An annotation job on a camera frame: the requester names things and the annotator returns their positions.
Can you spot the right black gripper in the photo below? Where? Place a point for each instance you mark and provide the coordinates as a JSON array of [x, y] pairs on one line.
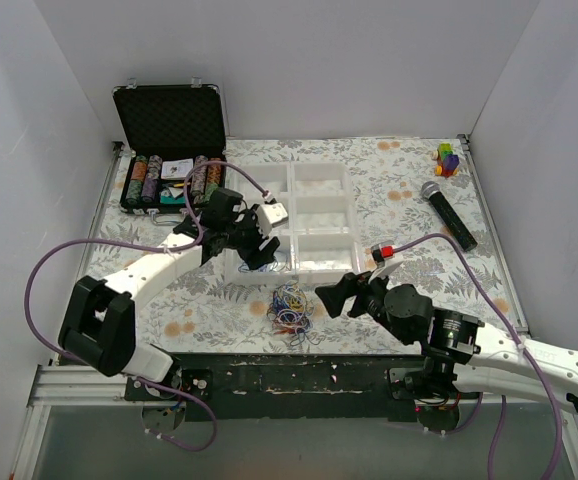
[[357, 295]]

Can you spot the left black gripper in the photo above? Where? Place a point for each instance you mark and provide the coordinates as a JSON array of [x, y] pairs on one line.
[[248, 236]]

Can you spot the white compartment tray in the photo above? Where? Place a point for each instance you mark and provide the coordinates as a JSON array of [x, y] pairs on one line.
[[321, 241]]

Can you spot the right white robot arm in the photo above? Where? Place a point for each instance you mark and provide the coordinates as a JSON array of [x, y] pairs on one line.
[[461, 354]]

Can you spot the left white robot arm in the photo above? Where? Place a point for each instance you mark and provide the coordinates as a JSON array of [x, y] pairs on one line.
[[100, 323]]

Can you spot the green poker chip stack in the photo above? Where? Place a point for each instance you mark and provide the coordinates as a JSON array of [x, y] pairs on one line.
[[210, 188]]

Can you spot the teal card box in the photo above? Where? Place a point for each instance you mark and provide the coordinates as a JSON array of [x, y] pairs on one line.
[[177, 202]]

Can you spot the white playing card deck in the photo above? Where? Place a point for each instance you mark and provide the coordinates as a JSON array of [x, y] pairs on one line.
[[174, 170]]

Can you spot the purple poker chip stack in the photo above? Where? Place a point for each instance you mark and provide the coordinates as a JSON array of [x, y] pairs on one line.
[[151, 180]]

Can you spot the black handheld microphone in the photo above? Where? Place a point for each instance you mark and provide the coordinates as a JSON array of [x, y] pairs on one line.
[[431, 192]]

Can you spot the orange poker chip stack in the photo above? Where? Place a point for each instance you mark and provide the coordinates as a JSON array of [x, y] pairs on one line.
[[138, 173]]

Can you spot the black poker chip case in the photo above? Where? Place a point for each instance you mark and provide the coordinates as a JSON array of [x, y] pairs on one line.
[[170, 121]]

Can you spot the colourful toy block stack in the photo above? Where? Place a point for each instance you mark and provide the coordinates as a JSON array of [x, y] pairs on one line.
[[447, 161]]

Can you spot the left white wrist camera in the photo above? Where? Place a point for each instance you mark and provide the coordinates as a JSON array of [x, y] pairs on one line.
[[271, 216]]

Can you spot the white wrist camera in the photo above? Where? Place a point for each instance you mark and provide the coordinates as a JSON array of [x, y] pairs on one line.
[[271, 216], [387, 260]]

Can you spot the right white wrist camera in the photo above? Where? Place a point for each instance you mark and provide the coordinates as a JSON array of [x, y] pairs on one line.
[[387, 260]]

